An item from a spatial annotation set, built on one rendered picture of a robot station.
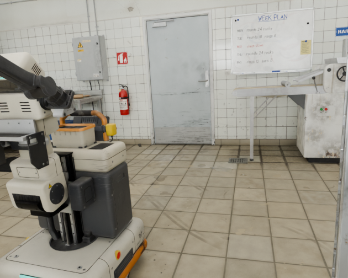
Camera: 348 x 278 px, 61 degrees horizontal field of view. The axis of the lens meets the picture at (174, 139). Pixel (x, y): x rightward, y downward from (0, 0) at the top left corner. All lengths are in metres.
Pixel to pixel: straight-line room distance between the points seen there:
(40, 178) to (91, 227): 0.47
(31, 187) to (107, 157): 0.39
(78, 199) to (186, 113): 3.56
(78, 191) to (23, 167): 0.28
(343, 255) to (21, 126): 1.30
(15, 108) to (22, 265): 0.81
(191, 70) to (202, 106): 0.59
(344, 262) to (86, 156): 1.37
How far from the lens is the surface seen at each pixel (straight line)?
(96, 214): 1.76
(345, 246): 0.49
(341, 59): 3.95
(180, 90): 4.89
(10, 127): 1.52
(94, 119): 1.93
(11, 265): 1.85
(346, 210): 0.46
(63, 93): 1.34
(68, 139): 1.75
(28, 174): 1.57
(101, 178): 1.65
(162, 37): 4.97
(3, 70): 1.15
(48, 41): 5.86
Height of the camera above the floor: 1.20
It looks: 13 degrees down
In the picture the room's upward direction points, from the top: 3 degrees counter-clockwise
